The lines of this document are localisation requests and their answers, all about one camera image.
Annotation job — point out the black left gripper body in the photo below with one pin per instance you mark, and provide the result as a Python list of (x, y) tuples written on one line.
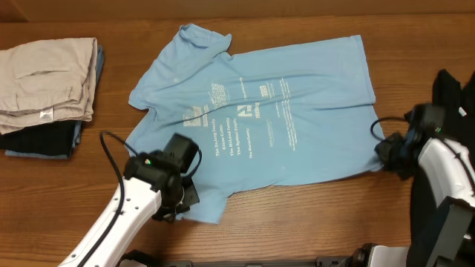
[(188, 198)]

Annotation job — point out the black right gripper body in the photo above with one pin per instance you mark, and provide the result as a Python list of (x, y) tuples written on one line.
[(388, 155)]

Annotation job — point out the light blue printed t-shirt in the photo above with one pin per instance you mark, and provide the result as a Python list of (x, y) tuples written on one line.
[(292, 115)]

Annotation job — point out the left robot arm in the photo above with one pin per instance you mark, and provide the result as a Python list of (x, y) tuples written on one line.
[(154, 186)]

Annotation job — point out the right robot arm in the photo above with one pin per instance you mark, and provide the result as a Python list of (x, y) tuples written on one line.
[(447, 237)]

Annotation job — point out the pile of black clothes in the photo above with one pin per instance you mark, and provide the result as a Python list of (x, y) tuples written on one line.
[(458, 125)]

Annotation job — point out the folded blue garment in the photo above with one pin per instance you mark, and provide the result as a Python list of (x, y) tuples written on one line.
[(77, 128)]

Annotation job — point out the folded dark navy garment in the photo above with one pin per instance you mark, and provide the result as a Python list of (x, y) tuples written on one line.
[(50, 138)]

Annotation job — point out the folded beige trousers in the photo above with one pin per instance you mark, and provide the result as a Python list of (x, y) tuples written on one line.
[(48, 81)]

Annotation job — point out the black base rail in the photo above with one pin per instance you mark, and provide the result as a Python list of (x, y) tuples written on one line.
[(137, 258)]

